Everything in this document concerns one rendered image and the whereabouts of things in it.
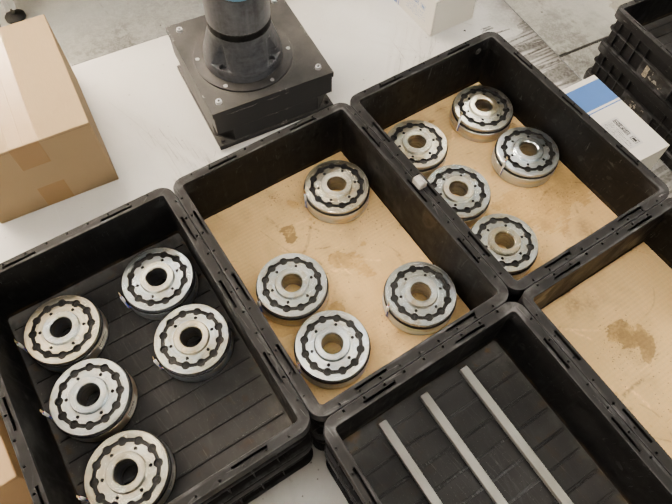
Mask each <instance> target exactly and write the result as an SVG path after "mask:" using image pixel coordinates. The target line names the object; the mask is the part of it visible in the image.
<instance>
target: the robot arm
mask: <svg viewBox="0 0 672 504"><path fill-rule="evenodd" d="M202 2H203V7H204V13H205V18H206V23H207V27H206V31H205V36H204V41H203V57H204V61H205V65H206V66H207V68H208V69H209V71H210V72H211V73H212V74H214V75H215V76H217V77H218V78H220V79H222V80H225V81H228V82H232V83H252V82H256V81H259V80H262V79H264V78H266V77H268V76H269V75H271V74H272V73H273V72H274V71H275V70H276V69H277V68H278V67H279V65H280V63H281V61H282V57H283V54H282V43H281V39H280V37H279V35H278V33H277V31H276V29H275V27H274V25H273V22H272V20H271V12H270V0H202Z"/></svg>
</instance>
